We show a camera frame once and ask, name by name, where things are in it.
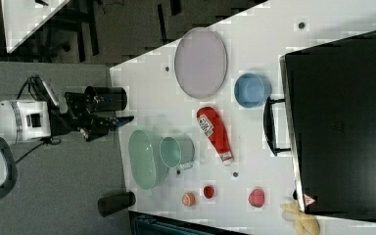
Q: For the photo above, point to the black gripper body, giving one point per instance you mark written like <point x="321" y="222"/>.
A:
<point x="78" y="117"/>

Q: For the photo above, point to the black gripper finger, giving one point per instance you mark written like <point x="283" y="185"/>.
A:
<point x="121" y="121"/>

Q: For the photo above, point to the red plush ketchup bottle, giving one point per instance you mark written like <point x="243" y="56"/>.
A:
<point x="213" y="127"/>

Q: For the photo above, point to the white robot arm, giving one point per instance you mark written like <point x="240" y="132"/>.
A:
<point x="42" y="120"/>

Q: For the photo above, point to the mint green strainer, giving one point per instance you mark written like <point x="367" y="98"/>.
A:
<point x="147" y="167"/>

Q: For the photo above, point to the mint green mug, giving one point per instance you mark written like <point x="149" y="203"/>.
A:
<point x="177" y="151"/>

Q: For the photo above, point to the lilac oval plate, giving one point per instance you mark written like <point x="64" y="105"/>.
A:
<point x="200" y="63"/>

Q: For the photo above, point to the orange slice toy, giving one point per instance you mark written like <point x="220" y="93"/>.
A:
<point x="188" y="199"/>

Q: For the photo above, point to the dark blue crate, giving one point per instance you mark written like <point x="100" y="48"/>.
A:
<point x="146" y="224"/>

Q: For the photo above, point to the red strawberry toy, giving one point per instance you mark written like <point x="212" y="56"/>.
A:
<point x="208" y="191"/>

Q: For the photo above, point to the blue bowl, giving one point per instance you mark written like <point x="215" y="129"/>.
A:
<point x="252" y="90"/>

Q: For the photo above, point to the pink peach toy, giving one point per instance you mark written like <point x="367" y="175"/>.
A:
<point x="256" y="198"/>

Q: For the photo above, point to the yellow banana toy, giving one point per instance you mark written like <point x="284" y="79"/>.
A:
<point x="304" y="224"/>

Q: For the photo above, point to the black toaster oven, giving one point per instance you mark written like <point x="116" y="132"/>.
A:
<point x="330" y="102"/>

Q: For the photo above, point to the black cylinder table post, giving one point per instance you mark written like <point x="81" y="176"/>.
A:
<point x="106" y="99"/>
<point x="115" y="203"/>

